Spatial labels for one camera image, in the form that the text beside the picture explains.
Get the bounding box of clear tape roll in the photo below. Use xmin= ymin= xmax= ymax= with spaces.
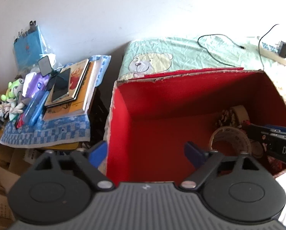
xmin=208 ymin=126 xmax=252 ymax=154

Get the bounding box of beige tape roll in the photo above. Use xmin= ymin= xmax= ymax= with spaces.
xmin=230 ymin=105 xmax=249 ymax=126

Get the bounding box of blue checkered towel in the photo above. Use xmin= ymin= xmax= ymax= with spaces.
xmin=0 ymin=55 xmax=111 ymax=149

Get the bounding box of brown pine cone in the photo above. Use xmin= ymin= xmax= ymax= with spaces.
xmin=216 ymin=108 xmax=238 ymax=127

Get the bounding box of stack of books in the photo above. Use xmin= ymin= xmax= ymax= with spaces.
xmin=43 ymin=59 xmax=101 ymax=122

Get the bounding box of large red cardboard box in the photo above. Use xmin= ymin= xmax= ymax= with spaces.
xmin=106 ymin=69 xmax=286 ymax=184

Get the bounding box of black smartphone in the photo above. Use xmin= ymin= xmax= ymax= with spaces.
xmin=51 ymin=68 xmax=71 ymax=103

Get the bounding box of blue plastic pencil case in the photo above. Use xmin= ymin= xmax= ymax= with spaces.
xmin=23 ymin=90 xmax=50 ymax=126

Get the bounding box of white power strip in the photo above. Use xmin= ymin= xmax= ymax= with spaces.
xmin=258 ymin=37 xmax=286 ymax=66

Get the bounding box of black power adapter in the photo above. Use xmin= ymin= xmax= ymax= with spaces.
xmin=278 ymin=41 xmax=286 ymax=58

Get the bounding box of green frog plush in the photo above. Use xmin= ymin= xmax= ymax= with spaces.
xmin=1 ymin=78 xmax=25 ymax=121

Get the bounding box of purple toy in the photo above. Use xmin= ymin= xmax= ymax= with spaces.
xmin=22 ymin=72 xmax=50 ymax=98

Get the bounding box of small black mirror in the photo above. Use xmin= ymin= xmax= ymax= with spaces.
xmin=38 ymin=56 xmax=53 ymax=77

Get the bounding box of green teddy bear bedsheet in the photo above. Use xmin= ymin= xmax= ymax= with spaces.
xmin=119 ymin=34 xmax=281 ymax=80

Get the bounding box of blue folder with clips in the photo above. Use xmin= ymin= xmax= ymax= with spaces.
xmin=13 ymin=20 xmax=50 ymax=72

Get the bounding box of black charging cable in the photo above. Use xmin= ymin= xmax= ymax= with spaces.
xmin=197 ymin=34 xmax=266 ymax=71

